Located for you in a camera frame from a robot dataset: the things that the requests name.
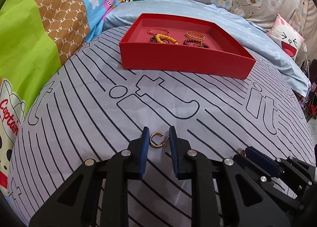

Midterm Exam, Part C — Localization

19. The thin rose gold bangle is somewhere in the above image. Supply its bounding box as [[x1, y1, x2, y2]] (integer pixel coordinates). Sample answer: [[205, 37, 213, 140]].
[[147, 28, 169, 35]]

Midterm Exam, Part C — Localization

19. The dark brown bead bracelet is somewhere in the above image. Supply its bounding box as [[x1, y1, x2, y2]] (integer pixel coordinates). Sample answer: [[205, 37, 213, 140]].
[[149, 35, 174, 44]]

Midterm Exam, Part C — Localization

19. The pink rabbit face cushion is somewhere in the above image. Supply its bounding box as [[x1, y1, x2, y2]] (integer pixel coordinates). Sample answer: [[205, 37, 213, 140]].
[[267, 13, 305, 61]]

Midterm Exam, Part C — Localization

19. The colorful cartoon monkey quilt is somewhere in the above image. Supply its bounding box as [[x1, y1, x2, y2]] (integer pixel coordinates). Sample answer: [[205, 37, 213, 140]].
[[1, 0, 116, 194]]

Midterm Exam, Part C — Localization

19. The light blue blanket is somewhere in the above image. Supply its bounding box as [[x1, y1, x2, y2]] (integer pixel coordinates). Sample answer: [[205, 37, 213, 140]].
[[103, 0, 311, 97]]

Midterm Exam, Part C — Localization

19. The gold hoop earring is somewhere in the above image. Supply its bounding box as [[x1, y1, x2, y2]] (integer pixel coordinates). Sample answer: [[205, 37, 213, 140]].
[[149, 132, 169, 149]]

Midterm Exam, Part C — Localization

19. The dark red bead bracelet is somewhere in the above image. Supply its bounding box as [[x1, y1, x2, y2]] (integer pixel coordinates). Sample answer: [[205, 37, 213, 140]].
[[182, 39, 211, 50]]

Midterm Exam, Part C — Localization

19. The small yellow bead bracelet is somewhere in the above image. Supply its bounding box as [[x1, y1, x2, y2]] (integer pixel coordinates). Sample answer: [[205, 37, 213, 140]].
[[155, 33, 179, 45]]

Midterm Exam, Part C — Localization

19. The red jewelry tray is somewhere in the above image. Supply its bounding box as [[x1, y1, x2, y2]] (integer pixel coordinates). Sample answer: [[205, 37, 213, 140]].
[[119, 13, 256, 79]]

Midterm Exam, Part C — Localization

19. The gold chain bracelet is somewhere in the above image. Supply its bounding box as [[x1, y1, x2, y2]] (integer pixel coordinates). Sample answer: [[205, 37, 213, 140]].
[[185, 31, 206, 42]]

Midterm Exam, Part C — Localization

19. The grey striped bed sheet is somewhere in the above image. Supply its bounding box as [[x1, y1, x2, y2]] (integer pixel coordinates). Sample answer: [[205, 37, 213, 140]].
[[8, 27, 315, 224]]

